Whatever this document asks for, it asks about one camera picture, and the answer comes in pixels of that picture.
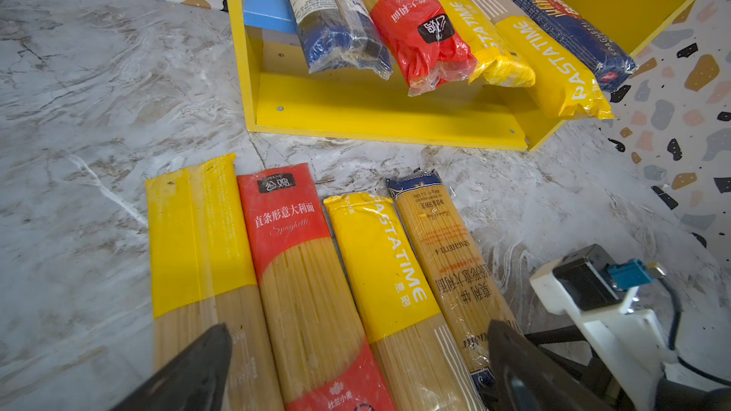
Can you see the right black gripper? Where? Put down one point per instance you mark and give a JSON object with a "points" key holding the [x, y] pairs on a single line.
{"points": [[597, 378]]}

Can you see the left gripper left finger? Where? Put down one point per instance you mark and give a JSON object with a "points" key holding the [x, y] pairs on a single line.
{"points": [[194, 380]]}

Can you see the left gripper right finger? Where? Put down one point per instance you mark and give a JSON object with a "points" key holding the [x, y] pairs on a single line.
{"points": [[527, 379]]}

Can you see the blue yellow spaghetti bag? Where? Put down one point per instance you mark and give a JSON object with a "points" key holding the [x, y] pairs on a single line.
{"points": [[458, 275]]}

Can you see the yellow clear spaghetti bag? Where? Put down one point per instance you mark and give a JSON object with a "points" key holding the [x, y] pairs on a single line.
{"points": [[202, 274]]}

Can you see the yellow Pastatime bag large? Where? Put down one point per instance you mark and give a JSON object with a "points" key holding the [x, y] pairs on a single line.
{"points": [[498, 63]]}

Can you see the blue Barilla spaghetti box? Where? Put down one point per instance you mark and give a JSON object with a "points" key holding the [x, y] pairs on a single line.
{"points": [[610, 64]]}

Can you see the red yellow spaghetti bag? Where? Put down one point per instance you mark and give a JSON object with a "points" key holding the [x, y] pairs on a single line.
{"points": [[423, 42]]}

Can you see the clear label spaghetti bag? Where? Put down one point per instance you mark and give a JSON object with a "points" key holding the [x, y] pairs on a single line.
{"points": [[338, 34]]}

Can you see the yellow shelf pink blue boards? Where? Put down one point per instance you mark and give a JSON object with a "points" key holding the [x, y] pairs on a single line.
{"points": [[281, 96]]}

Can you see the red spaghetti bag left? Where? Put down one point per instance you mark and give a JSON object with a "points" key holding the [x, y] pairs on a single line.
{"points": [[323, 358]]}

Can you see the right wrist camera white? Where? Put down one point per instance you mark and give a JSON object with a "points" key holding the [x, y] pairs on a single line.
{"points": [[598, 295]]}

